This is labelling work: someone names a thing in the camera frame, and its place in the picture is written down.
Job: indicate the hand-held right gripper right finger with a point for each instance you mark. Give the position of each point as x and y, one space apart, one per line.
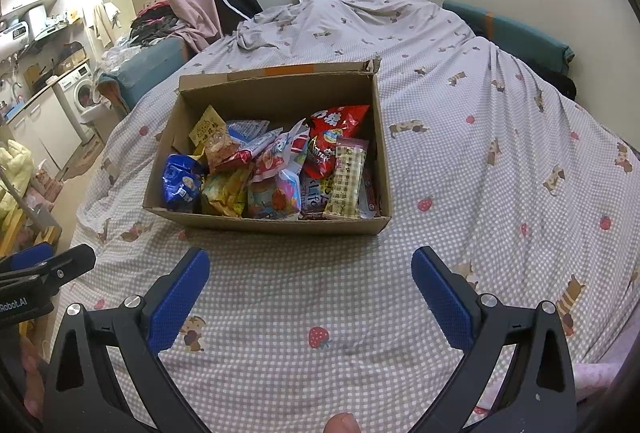
442 298

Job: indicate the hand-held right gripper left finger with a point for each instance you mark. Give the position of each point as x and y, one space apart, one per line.
177 298

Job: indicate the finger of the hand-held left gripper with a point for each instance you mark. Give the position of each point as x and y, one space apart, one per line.
70 263
27 257

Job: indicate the dark blue snack packet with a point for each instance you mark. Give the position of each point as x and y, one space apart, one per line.
177 183

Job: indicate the yellow snack packet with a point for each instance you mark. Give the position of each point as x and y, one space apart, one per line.
225 193

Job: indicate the orange blue snack packet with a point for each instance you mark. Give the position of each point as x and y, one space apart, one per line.
272 198

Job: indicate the checkered snack packet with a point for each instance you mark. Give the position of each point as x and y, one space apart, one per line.
345 178

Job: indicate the dark brown white packet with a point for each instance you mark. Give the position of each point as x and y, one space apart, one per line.
317 195

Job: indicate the yellow label biscuit packet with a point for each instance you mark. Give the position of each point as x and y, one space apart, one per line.
210 130

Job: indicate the white red print snack packet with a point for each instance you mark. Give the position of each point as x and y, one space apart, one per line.
287 150

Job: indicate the large red snack bag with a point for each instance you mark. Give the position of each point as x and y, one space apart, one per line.
332 138

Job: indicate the brown cardboard box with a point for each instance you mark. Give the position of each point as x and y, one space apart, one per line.
275 98

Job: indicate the person's right hand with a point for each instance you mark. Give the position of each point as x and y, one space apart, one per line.
342 424

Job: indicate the pale yellow jacket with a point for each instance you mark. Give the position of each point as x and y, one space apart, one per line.
15 168

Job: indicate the brown door mat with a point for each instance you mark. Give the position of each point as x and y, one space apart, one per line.
82 160

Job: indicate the white floor cabinet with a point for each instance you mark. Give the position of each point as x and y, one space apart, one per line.
45 128

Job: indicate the printed checkered bed sheet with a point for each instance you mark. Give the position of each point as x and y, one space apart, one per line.
450 163

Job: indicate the white washing machine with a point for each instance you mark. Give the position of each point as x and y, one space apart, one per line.
75 95

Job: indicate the teal cushion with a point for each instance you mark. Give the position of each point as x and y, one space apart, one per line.
145 68

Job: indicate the pile of light cloth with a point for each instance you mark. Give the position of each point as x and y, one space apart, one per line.
112 58

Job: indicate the white water heater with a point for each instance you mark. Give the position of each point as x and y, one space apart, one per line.
22 30

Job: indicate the hanging beige towel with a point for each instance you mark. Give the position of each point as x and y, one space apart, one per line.
102 23

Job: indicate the pile of dark clothes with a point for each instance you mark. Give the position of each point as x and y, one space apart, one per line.
155 23

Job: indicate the teal folded mat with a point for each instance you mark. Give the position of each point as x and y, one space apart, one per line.
510 33

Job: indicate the grey metal bracket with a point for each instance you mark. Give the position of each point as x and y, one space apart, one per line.
45 220

